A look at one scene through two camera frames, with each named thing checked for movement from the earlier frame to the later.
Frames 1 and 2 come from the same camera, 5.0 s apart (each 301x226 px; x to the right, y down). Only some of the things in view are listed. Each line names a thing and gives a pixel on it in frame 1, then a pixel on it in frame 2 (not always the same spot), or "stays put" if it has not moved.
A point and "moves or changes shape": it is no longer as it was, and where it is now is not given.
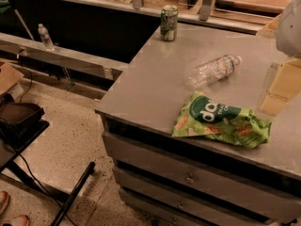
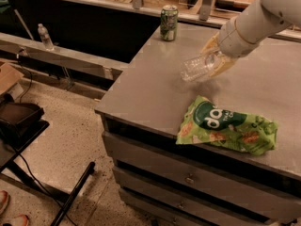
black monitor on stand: x=21 y=122 stays put
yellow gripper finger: x=287 y=84 -> x=230 y=44
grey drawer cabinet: x=166 y=180 stays put
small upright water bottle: x=45 y=37 stays put
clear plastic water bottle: x=211 y=72 moves or changes shape
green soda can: x=168 y=22 stays put
